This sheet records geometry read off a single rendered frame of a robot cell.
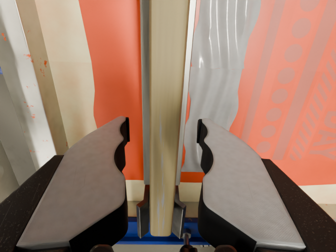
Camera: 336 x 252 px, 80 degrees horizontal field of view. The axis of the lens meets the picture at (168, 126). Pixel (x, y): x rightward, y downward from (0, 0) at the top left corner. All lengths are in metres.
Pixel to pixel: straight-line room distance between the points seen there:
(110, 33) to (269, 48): 0.20
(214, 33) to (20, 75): 0.23
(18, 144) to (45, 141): 1.48
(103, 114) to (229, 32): 0.20
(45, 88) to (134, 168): 0.18
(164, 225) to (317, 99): 0.28
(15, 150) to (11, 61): 1.57
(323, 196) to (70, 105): 0.48
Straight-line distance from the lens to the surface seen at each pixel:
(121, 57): 0.28
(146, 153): 0.29
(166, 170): 0.22
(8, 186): 0.38
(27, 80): 0.29
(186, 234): 0.40
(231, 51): 0.28
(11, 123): 1.73
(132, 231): 0.41
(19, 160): 1.89
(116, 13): 0.28
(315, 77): 0.35
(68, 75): 0.31
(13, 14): 0.28
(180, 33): 0.17
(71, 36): 0.30
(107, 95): 0.30
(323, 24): 0.33
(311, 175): 0.45
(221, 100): 0.29
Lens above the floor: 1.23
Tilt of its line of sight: 62 degrees down
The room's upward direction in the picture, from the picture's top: 178 degrees clockwise
